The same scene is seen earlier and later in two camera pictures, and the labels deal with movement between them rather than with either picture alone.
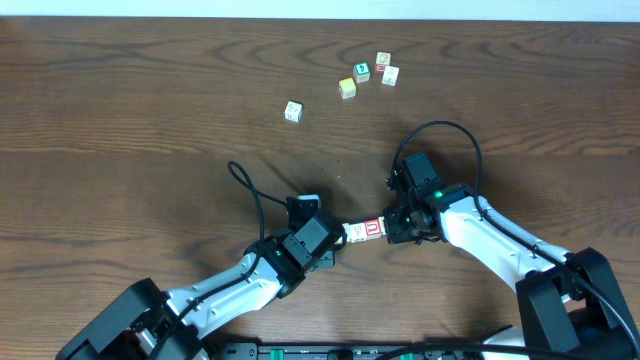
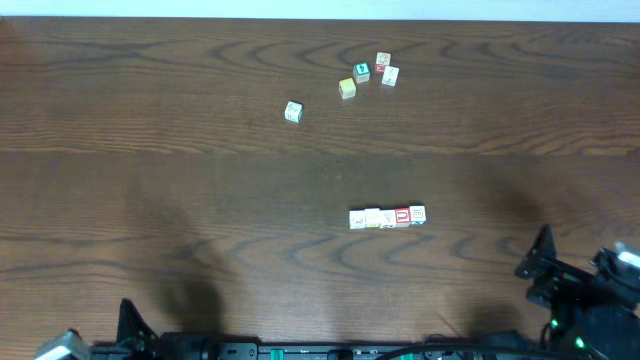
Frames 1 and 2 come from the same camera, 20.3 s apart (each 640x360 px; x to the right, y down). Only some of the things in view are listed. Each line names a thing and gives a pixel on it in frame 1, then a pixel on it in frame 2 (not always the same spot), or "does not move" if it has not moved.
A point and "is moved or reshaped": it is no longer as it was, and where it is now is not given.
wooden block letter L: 294,111 does not move
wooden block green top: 361,72 does not move
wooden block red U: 373,229 is moved or reshaped
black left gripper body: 333,244 -> 132,343
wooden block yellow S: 347,230 -> 372,218
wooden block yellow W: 347,88 does not move
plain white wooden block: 390,75 does not move
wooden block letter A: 358,233 is moved or reshaped
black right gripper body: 400,225 -> 557,292
